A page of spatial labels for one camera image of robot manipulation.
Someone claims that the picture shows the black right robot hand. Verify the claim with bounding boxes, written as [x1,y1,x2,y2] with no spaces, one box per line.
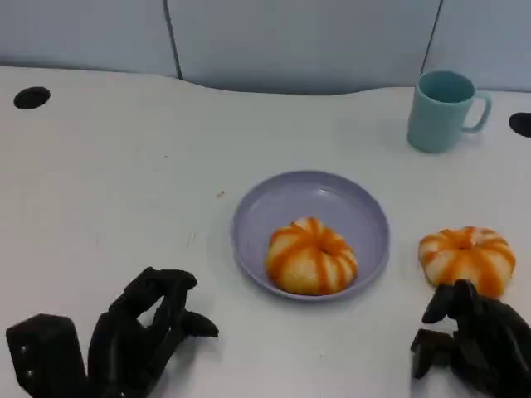
[410,279,531,398]

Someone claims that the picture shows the lilac plate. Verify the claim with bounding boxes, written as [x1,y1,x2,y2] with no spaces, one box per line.
[231,170,391,304]

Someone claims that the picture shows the orange white toy bread roll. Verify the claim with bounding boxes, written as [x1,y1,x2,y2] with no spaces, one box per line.
[265,216,360,296]
[417,226,518,299]

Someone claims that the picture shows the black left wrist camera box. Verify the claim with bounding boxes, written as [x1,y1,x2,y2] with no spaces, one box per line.
[5,313,89,398]

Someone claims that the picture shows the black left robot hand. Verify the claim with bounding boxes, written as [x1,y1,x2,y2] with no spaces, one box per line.
[86,267,221,398]

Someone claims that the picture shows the pale green mug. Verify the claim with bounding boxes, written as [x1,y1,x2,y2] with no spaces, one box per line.
[406,70,494,154]

